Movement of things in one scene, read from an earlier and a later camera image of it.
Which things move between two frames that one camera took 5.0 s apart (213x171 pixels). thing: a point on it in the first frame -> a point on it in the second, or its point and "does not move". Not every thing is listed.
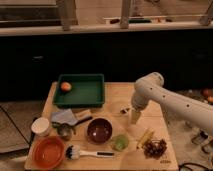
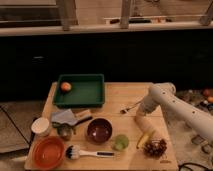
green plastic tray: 79,91 does not move
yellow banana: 146,136 does not move
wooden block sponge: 83,114 does not move
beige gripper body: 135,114 -> 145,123
